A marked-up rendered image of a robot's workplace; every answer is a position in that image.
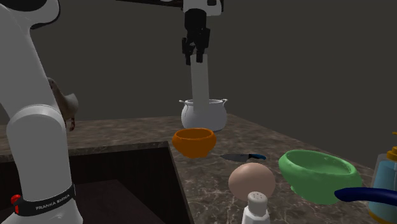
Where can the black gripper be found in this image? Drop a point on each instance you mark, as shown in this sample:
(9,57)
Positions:
(195,23)

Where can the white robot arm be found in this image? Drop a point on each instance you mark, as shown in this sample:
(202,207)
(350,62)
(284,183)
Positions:
(34,145)

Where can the tall grey slab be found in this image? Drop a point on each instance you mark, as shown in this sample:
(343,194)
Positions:
(200,83)

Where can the orange bowl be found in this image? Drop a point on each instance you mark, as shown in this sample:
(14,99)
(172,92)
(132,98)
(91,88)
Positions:
(193,145)

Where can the dark brown counter cabinet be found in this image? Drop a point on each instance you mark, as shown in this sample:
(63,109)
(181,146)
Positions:
(139,167)

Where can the brown and white figure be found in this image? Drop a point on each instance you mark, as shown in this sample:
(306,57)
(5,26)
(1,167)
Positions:
(66,107)

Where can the white salt shaker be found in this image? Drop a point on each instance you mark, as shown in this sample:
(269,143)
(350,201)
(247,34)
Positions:
(256,209)

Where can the green bowl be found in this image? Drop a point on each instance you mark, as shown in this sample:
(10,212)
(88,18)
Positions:
(313,180)

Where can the light blue yellow-capped bottle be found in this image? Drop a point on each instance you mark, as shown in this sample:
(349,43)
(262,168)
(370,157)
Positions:
(384,176)

